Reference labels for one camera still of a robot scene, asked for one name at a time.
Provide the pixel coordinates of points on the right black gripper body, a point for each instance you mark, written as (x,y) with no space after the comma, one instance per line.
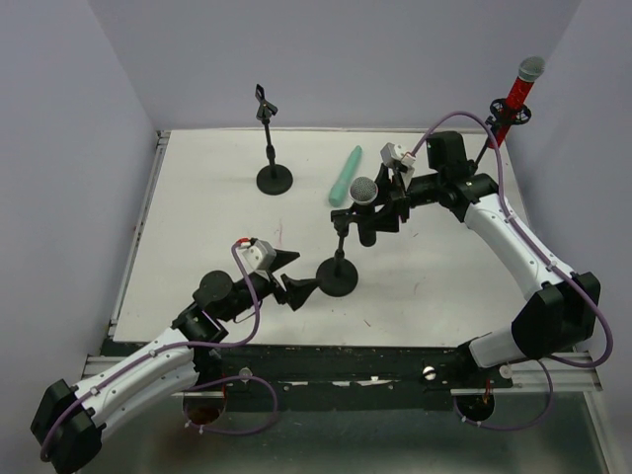
(395,198)

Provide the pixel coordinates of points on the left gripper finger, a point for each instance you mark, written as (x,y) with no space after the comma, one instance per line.
(297,291)
(282,258)

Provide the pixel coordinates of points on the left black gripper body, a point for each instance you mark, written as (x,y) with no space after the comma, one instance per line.
(276,285)

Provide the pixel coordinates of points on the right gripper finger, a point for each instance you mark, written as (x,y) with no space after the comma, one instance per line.
(386,219)
(383,181)

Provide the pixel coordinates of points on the black microphone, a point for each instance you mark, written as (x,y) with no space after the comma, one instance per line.
(363,192)

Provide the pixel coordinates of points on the black round-base stand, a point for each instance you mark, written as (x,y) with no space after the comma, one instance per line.
(337,275)
(273,179)

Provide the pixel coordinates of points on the teal microphone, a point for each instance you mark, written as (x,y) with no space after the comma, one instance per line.
(338,192)

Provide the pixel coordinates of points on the black tripod shock-mount stand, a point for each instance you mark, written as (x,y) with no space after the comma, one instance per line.
(505,113)

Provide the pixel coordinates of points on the red rhinestone microphone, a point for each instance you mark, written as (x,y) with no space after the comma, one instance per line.
(529,70)

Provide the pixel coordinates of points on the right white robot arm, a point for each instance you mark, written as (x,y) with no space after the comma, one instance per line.
(560,304)

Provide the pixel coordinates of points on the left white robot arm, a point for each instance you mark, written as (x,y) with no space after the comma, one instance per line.
(73,419)

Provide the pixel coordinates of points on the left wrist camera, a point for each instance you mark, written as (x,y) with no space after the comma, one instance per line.
(258,254)

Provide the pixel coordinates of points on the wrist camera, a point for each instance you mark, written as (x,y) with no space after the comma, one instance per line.
(396,158)
(258,254)

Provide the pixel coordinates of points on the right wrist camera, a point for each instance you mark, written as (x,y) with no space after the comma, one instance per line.
(396,158)

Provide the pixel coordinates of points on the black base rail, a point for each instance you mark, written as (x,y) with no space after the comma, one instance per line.
(295,378)

